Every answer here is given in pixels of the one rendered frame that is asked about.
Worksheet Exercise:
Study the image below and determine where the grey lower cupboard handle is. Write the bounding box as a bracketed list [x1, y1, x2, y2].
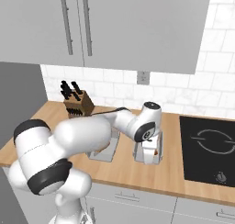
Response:
[89, 206, 96, 224]

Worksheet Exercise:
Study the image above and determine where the wooden knife block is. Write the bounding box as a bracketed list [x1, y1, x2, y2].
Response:
[60, 80, 95, 119]

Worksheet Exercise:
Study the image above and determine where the clear container with vegetables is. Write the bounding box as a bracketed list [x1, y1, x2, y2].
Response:
[132, 130, 164, 166]

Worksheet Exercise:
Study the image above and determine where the grey cupboard door handle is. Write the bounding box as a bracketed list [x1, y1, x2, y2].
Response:
[82, 0, 94, 57]
[60, 0, 74, 56]

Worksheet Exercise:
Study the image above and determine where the grey fridge freezer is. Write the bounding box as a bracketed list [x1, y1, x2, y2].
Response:
[0, 61, 49, 224]

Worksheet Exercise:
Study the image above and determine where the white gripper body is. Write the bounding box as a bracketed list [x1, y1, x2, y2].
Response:
[141, 140, 161, 165]

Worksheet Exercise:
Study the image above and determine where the wide grey upper cupboard door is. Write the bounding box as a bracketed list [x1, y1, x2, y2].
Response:
[75, 0, 213, 75]

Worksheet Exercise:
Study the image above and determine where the black hob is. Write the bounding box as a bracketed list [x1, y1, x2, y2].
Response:
[178, 115, 235, 188]

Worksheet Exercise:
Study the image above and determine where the grey drawer handle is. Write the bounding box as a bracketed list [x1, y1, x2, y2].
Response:
[114, 192, 141, 203]
[216, 210, 235, 220]

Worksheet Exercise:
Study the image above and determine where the grey lower cupboard door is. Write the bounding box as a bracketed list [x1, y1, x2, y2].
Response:
[84, 196, 176, 224]

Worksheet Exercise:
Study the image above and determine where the grey wall socket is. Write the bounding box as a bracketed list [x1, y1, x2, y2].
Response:
[136, 70, 151, 86]

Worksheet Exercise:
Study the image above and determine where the grey drawer front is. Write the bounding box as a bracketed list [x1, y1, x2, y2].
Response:
[84, 182, 178, 214]
[171, 196, 235, 224]

